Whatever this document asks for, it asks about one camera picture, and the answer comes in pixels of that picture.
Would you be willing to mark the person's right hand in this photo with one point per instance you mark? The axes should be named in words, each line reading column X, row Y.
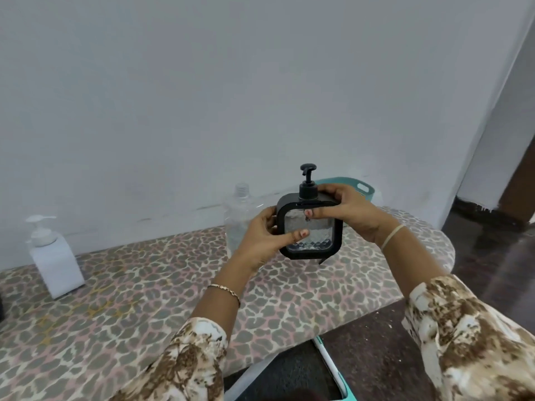
column 359, row 217

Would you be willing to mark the person's left hand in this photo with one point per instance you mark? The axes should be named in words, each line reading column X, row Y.
column 255, row 242

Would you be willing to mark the tall clear plastic bottle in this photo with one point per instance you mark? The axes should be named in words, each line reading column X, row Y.
column 238, row 221

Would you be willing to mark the teal plastic basket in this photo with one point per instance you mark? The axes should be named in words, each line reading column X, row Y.
column 359, row 187

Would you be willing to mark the black square soap dispenser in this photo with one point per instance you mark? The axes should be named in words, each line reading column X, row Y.
column 311, row 229

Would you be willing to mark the short black pump head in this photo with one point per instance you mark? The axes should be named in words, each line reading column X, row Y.
column 308, row 183

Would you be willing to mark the white soap dispenser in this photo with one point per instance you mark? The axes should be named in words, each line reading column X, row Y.
column 56, row 263

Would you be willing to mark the person's left forearm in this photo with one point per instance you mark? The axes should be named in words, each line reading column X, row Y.
column 209, row 313

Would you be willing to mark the person's right forearm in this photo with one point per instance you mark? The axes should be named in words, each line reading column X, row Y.
column 414, row 263

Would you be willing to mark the white wrist band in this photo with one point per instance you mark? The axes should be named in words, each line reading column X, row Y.
column 393, row 237

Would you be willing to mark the leopard print ironing board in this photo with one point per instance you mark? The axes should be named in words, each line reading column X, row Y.
column 125, row 313

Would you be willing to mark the white ironing board leg frame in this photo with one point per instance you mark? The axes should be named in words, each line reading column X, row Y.
column 330, row 367

